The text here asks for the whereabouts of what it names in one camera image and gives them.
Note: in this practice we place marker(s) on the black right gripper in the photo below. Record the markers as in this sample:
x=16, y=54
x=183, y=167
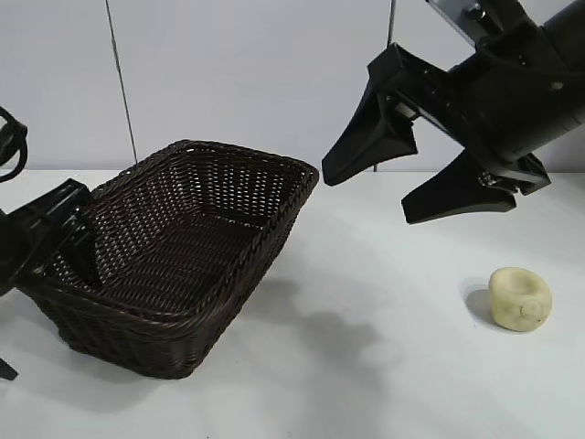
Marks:
x=429, y=91

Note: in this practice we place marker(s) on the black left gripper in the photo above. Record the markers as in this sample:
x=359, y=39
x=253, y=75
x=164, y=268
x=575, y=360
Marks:
x=32, y=238

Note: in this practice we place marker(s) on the dark brown wicker basket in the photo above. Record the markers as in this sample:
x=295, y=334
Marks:
x=183, y=274

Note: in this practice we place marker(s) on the pale yellow egg yolk pastry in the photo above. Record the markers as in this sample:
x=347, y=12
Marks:
x=507, y=292

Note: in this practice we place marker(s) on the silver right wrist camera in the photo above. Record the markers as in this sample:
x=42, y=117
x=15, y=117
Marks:
x=450, y=18

